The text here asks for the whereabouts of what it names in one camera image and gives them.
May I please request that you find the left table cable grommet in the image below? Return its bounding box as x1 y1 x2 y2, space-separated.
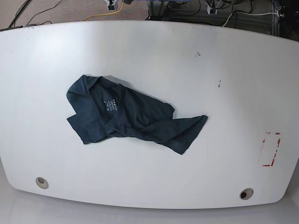
36 177 49 189

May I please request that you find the right table cable grommet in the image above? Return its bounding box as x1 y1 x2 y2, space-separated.
240 188 254 200

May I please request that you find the table cable grommet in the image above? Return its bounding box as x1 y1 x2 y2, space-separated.
240 188 254 200
36 177 49 189

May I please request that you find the white cable on floor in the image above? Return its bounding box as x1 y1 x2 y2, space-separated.
221 11 278 28

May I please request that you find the yellow cable on floor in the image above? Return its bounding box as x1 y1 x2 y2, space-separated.
83 0 124 21

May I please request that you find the dark blue t-shirt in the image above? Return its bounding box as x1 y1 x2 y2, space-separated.
66 75 208 154

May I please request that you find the red tape rectangle marking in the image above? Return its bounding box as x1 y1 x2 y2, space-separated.
260 132 281 167

